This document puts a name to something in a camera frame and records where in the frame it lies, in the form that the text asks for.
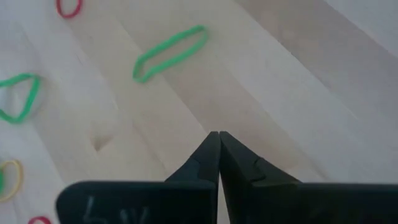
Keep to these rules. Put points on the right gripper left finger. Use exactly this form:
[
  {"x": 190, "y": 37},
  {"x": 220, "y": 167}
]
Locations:
[{"x": 140, "y": 202}]

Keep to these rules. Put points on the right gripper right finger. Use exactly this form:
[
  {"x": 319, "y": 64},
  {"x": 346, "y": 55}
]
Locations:
[{"x": 311, "y": 203}]

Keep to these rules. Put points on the red rubber band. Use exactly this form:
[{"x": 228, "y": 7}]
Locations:
[
  {"x": 38, "y": 218},
  {"x": 69, "y": 16}
]

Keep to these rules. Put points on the yellow rubber band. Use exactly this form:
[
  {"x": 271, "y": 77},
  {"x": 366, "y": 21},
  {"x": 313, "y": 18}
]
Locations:
[{"x": 21, "y": 179}]

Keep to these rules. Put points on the green rubber band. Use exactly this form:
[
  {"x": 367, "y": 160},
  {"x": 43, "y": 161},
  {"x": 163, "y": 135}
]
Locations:
[
  {"x": 31, "y": 99},
  {"x": 136, "y": 71},
  {"x": 1, "y": 183}
]

